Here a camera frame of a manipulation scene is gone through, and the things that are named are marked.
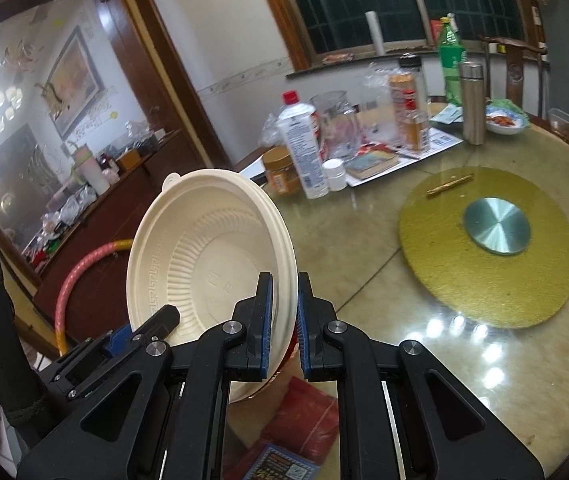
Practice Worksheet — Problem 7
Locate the wall mirror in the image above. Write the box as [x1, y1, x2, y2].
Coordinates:
[0, 120, 72, 271]

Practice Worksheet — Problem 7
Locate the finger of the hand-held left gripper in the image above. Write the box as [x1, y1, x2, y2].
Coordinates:
[62, 305, 181, 398]
[39, 325, 135, 378]

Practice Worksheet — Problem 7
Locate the green plastic bag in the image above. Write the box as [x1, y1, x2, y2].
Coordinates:
[489, 99, 530, 118]

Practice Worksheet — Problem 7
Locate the clear plastic bag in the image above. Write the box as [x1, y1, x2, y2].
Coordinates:
[262, 112, 285, 148]

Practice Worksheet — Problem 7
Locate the small white jar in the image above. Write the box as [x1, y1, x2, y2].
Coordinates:
[323, 158, 348, 192]

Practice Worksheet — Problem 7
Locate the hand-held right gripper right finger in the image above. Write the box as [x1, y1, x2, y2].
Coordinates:
[297, 271, 545, 480]

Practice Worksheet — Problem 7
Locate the white tumbler green handle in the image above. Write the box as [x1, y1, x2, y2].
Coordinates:
[67, 142, 111, 196]

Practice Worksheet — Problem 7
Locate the white roll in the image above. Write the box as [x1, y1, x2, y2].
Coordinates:
[365, 11, 388, 56]

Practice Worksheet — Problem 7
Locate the green soda bottle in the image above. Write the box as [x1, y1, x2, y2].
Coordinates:
[437, 16, 468, 107]

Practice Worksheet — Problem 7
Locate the pink yellow blue hula hoop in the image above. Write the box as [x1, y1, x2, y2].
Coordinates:
[54, 240, 132, 358]

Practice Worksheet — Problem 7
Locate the worn book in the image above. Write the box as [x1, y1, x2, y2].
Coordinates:
[345, 150, 400, 181]

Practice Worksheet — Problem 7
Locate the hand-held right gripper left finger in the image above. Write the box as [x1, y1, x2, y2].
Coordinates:
[17, 271, 275, 480]

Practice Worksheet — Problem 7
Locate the clear bottle black lid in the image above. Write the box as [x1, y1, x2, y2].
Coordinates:
[399, 54, 429, 111]

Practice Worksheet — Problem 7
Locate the wooden framed window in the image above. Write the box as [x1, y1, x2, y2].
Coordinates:
[249, 0, 550, 78]

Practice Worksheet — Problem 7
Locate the wooden sideboard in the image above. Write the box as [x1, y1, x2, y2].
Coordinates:
[29, 130, 215, 281]

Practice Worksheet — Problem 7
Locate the printed paper sheet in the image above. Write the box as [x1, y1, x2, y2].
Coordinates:
[347, 125, 465, 188]

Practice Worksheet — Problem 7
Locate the orange jar brown lid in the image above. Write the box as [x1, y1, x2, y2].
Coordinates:
[262, 147, 303, 198]

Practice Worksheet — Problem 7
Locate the white bottle red cap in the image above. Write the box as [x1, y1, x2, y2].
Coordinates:
[282, 90, 325, 141]

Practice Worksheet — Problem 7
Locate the steel thermos flask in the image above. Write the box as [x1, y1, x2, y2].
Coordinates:
[459, 61, 488, 146]

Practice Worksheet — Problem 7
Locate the framed wall painting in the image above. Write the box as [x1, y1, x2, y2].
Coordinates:
[39, 25, 105, 136]

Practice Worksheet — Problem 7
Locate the gold round turntable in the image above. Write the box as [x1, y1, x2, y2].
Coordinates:
[397, 166, 569, 330]

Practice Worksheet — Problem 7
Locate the clear plastic container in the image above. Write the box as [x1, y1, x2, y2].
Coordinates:
[547, 107, 569, 143]

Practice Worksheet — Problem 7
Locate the small gold stick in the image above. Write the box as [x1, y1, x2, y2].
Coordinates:
[425, 174, 474, 196]

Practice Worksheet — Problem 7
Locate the clear glass pitcher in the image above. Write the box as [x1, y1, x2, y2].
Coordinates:
[311, 91, 363, 162]

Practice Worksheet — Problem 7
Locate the blue and white plate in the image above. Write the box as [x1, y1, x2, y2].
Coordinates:
[485, 107, 528, 136]

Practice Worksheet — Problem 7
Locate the printed blue orange box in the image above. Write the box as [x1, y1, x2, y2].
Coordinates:
[249, 442, 321, 480]

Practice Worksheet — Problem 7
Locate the beige ribbed plastic bowl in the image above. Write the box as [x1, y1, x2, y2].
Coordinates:
[127, 169, 299, 404]

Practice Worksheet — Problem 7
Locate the dark wooden chair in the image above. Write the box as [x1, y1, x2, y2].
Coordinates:
[479, 35, 550, 118]

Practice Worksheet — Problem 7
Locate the wooden door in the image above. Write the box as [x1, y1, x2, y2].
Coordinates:
[114, 0, 235, 171]

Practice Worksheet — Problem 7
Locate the small wooden box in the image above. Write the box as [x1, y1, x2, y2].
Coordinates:
[116, 151, 142, 173]

